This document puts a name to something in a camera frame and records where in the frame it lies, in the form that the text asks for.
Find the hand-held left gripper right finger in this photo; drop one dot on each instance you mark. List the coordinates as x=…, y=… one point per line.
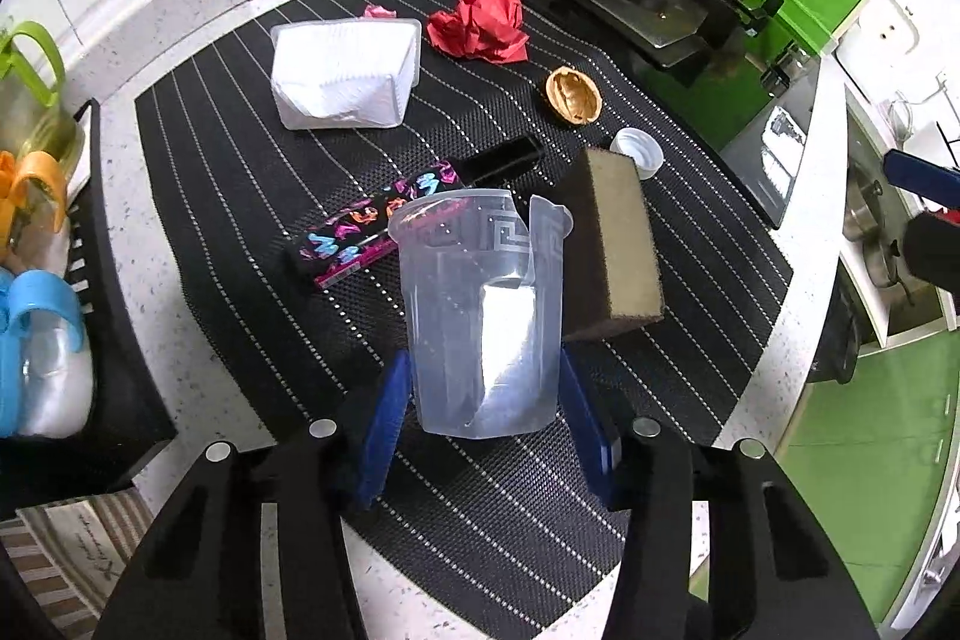
x=589, y=441

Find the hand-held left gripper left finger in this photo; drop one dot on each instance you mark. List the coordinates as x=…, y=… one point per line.
x=381, y=441

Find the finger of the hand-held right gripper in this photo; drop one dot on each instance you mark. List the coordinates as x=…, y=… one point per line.
x=934, y=254
x=922, y=175

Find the white paper scrap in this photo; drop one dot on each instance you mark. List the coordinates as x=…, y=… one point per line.
x=506, y=347

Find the clear plastic measuring cup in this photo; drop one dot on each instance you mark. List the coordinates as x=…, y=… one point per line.
x=446, y=325

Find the black box colourful print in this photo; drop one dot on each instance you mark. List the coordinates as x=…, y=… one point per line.
x=352, y=227

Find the red paper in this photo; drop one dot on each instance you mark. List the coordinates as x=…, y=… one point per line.
x=480, y=25

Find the pink wrapper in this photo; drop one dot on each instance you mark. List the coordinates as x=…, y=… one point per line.
x=379, y=12

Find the brown kitchen sponge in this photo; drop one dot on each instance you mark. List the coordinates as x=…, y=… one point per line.
x=619, y=235

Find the black dish rack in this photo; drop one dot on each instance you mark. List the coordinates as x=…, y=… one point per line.
x=116, y=347

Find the white bottle cap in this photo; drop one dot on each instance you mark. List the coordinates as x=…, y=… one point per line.
x=637, y=147

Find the black striped mat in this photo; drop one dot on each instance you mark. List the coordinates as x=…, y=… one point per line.
x=225, y=175

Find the striped cloth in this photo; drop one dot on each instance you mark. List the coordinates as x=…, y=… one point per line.
x=67, y=557

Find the walnut shell half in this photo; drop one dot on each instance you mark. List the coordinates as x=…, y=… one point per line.
x=574, y=96

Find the white plastic food container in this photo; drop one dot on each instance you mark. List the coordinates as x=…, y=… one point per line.
x=337, y=70

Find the white wall socket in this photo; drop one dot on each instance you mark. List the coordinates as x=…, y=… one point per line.
x=892, y=25

